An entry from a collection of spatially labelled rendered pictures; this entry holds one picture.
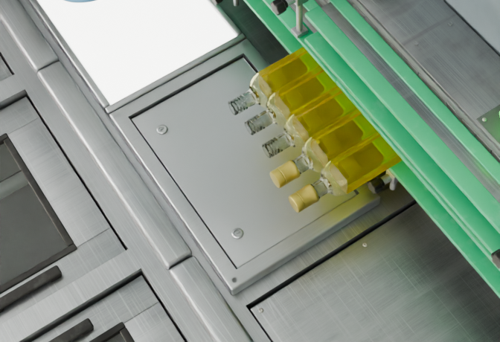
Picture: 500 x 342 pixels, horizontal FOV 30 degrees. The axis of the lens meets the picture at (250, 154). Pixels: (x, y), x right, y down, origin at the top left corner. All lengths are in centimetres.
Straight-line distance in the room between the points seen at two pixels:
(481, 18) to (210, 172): 59
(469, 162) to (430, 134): 8
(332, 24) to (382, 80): 15
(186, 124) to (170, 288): 35
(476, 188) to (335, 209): 35
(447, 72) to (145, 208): 63
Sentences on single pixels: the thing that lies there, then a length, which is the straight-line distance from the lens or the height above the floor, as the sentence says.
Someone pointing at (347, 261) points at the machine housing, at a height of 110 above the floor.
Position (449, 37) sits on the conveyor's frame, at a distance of 167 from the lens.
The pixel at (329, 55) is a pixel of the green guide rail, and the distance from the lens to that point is 174.
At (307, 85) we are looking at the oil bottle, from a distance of 174.
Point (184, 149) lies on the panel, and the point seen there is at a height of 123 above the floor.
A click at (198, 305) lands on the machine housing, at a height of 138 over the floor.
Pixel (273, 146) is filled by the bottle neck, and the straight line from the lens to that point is 169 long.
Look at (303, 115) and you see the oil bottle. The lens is 170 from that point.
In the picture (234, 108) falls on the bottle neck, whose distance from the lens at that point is 174.
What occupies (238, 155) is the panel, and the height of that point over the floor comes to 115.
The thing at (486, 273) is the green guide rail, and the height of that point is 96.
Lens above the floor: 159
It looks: 14 degrees down
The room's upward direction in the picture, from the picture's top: 120 degrees counter-clockwise
